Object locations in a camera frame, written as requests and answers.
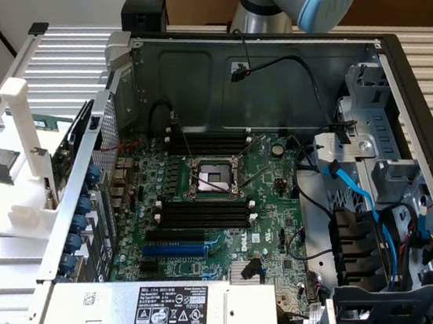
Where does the green RAM stick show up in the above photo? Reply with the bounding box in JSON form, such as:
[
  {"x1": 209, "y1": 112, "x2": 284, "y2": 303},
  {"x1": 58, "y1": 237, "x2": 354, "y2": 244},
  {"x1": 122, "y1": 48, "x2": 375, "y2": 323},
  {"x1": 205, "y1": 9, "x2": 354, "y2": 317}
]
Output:
[{"x1": 29, "y1": 113, "x2": 73, "y2": 134}]

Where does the black RAM slot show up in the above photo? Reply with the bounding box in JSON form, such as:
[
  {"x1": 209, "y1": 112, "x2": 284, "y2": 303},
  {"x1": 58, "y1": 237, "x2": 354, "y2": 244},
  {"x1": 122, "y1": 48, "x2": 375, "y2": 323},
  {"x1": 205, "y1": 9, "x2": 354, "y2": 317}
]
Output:
[
  {"x1": 165, "y1": 127, "x2": 253, "y2": 152},
  {"x1": 166, "y1": 123, "x2": 253, "y2": 146},
  {"x1": 165, "y1": 133, "x2": 252, "y2": 158},
  {"x1": 152, "y1": 200, "x2": 257, "y2": 233},
  {"x1": 153, "y1": 194, "x2": 257, "y2": 226},
  {"x1": 154, "y1": 188, "x2": 257, "y2": 220},
  {"x1": 165, "y1": 138, "x2": 251, "y2": 163},
  {"x1": 152, "y1": 206, "x2": 257, "y2": 240}
]

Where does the white parts rack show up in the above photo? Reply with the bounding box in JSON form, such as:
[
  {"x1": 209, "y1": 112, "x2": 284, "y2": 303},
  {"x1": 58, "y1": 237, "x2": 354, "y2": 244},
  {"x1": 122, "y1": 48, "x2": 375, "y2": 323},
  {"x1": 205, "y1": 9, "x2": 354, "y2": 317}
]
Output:
[{"x1": 0, "y1": 75, "x2": 78, "y2": 243}]

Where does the black table end cap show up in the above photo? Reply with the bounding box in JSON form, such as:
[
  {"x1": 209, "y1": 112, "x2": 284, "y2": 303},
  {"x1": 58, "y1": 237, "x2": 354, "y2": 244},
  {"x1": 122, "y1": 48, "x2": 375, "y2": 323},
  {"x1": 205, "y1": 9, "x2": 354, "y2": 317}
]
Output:
[{"x1": 27, "y1": 20, "x2": 50, "y2": 37}]

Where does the graphics card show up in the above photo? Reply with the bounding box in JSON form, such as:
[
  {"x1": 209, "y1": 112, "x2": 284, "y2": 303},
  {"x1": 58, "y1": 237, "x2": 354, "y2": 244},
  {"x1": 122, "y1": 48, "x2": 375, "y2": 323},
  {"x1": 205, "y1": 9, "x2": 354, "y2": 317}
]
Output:
[{"x1": 43, "y1": 95, "x2": 95, "y2": 212}]

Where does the black box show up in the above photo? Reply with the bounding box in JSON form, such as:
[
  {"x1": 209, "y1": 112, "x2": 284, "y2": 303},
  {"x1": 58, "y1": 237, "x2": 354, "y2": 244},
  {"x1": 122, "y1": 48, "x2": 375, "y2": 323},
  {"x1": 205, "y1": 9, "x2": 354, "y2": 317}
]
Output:
[{"x1": 119, "y1": 0, "x2": 171, "y2": 37}]

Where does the short black expansion slot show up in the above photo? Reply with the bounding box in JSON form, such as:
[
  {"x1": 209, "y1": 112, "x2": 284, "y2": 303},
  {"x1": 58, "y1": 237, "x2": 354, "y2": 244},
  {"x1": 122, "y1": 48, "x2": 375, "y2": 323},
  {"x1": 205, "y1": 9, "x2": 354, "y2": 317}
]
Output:
[{"x1": 138, "y1": 259, "x2": 161, "y2": 277}]

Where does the long black expansion slot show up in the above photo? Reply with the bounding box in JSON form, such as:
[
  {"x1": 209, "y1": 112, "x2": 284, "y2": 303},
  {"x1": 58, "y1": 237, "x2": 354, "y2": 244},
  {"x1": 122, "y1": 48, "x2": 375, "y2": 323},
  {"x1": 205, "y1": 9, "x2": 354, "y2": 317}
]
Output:
[{"x1": 144, "y1": 223, "x2": 207, "y2": 249}]

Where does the open black PC case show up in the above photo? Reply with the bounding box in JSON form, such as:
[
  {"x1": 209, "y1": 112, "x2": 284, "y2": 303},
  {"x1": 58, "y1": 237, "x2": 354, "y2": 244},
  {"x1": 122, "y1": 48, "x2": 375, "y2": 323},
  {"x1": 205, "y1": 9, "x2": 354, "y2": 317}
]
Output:
[{"x1": 31, "y1": 0, "x2": 433, "y2": 324}]

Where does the blue expansion slot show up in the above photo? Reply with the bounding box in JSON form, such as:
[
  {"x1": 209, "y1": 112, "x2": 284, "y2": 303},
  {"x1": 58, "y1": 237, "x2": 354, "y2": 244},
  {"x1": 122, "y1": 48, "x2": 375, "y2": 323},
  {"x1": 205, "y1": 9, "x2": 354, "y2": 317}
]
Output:
[{"x1": 141, "y1": 237, "x2": 209, "y2": 264}]

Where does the CPU socket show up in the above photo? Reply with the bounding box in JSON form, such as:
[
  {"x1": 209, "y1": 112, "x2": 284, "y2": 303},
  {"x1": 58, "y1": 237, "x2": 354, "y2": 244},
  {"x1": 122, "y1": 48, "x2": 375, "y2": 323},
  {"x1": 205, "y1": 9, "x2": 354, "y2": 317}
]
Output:
[{"x1": 183, "y1": 149, "x2": 250, "y2": 206}]

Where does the green Dell motherboard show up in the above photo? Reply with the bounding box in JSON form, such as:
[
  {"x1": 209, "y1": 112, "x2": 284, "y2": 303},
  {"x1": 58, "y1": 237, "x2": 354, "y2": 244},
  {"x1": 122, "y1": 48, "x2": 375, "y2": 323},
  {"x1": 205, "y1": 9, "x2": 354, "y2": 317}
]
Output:
[{"x1": 98, "y1": 114, "x2": 346, "y2": 314}]

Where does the silver power supply with label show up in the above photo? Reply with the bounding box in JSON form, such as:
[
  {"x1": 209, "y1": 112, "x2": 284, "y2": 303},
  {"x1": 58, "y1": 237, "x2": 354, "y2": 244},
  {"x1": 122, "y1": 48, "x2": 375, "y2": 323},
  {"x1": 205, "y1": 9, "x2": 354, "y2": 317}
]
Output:
[{"x1": 37, "y1": 256, "x2": 289, "y2": 324}]

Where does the metal socket locking lever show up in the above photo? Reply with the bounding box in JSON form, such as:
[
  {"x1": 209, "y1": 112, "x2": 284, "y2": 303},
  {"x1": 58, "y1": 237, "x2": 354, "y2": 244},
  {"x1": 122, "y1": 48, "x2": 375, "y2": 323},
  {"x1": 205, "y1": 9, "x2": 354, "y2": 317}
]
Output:
[{"x1": 232, "y1": 131, "x2": 275, "y2": 195}]

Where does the silver chipset heat sink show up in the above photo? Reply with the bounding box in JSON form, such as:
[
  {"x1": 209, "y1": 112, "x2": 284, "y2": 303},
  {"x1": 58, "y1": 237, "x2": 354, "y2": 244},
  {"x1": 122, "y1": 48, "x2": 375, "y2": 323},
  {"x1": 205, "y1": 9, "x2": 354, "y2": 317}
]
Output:
[{"x1": 230, "y1": 257, "x2": 269, "y2": 286}]

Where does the grey metal disk bay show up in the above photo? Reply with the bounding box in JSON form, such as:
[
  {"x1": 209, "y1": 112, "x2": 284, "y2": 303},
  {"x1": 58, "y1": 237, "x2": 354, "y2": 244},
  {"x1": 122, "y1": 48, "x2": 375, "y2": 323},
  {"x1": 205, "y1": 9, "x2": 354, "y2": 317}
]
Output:
[{"x1": 304, "y1": 58, "x2": 433, "y2": 219}]

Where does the black wire with plug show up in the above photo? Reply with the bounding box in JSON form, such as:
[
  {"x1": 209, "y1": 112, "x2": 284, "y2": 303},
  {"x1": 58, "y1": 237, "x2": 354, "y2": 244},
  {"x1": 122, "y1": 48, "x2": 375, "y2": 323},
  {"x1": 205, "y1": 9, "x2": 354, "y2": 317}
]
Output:
[{"x1": 220, "y1": 27, "x2": 366, "y2": 137}]

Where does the black plastic fan duct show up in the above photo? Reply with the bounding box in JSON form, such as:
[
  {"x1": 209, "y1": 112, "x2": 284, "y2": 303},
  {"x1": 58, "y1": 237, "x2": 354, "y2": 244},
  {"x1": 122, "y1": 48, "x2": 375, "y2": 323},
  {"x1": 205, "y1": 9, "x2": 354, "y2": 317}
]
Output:
[{"x1": 321, "y1": 206, "x2": 391, "y2": 292}]

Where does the blue SATA wire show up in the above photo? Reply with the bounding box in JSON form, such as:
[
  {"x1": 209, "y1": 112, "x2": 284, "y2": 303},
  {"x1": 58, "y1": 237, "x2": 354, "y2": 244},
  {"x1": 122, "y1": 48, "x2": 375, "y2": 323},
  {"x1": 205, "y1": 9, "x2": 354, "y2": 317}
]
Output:
[{"x1": 311, "y1": 158, "x2": 433, "y2": 289}]

